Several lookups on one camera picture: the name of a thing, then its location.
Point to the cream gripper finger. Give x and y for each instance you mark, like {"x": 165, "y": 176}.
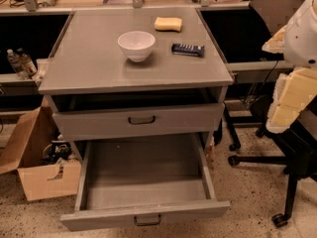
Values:
{"x": 292, "y": 93}
{"x": 275, "y": 45}

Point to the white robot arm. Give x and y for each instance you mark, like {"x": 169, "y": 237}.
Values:
{"x": 297, "y": 41}

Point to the grey drawer cabinet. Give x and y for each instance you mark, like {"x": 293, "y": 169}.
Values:
{"x": 90, "y": 72}

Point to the grey open bottom drawer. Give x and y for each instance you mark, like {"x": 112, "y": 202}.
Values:
{"x": 143, "y": 181}

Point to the black office chair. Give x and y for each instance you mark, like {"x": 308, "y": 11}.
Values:
{"x": 299, "y": 154}

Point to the yellow sponge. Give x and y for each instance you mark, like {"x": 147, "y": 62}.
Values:
{"x": 168, "y": 24}

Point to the white ceramic bowl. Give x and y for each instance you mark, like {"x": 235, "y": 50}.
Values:
{"x": 136, "y": 45}

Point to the dark plastic bottle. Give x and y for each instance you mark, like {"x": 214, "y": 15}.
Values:
{"x": 26, "y": 62}

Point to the clear plastic bottle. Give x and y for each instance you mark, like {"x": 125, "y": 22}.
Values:
{"x": 13, "y": 60}

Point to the brown cardboard box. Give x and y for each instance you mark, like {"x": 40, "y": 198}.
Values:
{"x": 25, "y": 153}

